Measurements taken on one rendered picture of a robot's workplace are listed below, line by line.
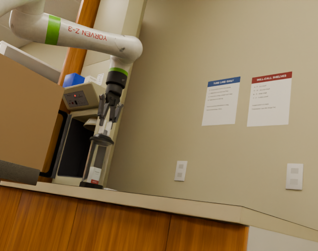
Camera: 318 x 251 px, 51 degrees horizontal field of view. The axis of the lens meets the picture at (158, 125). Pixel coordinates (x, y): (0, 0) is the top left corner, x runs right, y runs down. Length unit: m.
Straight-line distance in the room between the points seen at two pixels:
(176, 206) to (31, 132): 0.43
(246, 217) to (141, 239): 0.34
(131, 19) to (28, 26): 0.87
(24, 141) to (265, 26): 1.46
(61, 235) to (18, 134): 0.56
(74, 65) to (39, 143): 1.33
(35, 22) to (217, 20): 1.20
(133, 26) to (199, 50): 0.43
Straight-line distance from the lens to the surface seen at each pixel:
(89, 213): 1.24
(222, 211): 0.85
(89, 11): 2.40
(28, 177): 0.87
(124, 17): 2.08
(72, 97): 1.98
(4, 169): 0.84
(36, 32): 1.39
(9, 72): 0.90
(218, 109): 1.86
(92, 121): 1.92
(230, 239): 0.86
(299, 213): 1.54
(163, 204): 0.95
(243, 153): 1.70
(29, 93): 0.92
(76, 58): 2.24
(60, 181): 1.95
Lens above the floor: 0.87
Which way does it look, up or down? 16 degrees up
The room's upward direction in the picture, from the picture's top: 11 degrees clockwise
